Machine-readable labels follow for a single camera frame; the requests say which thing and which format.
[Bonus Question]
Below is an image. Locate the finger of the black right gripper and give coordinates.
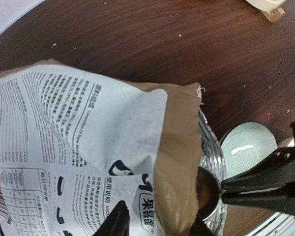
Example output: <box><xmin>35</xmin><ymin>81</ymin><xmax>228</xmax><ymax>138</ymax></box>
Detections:
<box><xmin>221</xmin><ymin>147</ymin><xmax>295</xmax><ymax>189</ymax></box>
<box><xmin>221</xmin><ymin>186</ymin><xmax>295</xmax><ymax>216</ymax></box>

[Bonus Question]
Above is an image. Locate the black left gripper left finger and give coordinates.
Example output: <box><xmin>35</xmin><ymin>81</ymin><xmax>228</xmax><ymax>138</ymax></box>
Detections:
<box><xmin>93</xmin><ymin>200</ymin><xmax>130</xmax><ymax>236</ymax></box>

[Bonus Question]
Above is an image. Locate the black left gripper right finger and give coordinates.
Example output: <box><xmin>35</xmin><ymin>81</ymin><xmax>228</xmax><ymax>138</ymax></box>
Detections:
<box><xmin>189</xmin><ymin>214</ymin><xmax>214</xmax><ymax>236</ymax></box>

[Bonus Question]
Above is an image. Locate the metal food scoop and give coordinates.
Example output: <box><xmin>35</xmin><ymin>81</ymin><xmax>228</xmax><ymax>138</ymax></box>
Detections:
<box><xmin>196</xmin><ymin>167</ymin><xmax>220</xmax><ymax>220</ymax></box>

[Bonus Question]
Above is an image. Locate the cream pet bowl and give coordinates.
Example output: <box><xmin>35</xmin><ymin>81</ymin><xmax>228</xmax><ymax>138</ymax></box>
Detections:
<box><xmin>245</xmin><ymin>0</ymin><xmax>286</xmax><ymax>23</ymax></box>

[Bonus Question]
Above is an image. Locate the teal ceramic bowl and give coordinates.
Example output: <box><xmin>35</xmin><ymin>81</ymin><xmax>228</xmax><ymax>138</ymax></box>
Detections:
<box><xmin>221</xmin><ymin>121</ymin><xmax>277</xmax><ymax>178</ymax></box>

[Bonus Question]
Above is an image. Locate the dog food bag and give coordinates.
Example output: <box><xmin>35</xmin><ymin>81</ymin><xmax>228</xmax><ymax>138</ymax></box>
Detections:
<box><xmin>0</xmin><ymin>60</ymin><xmax>226</xmax><ymax>236</ymax></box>

